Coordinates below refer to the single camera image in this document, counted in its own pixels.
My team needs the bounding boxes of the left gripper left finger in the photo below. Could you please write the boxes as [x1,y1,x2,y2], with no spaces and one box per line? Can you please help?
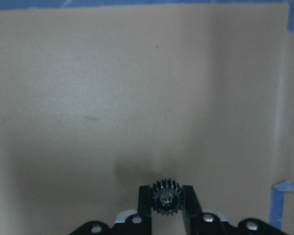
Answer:
[138,186,152,235]

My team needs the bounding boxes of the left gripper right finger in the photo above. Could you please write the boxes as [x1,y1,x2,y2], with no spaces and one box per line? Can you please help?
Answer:
[182,186,204,235]

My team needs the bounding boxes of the small black bearing gear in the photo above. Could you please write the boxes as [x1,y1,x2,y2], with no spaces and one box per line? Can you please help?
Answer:
[151,178,184,216]

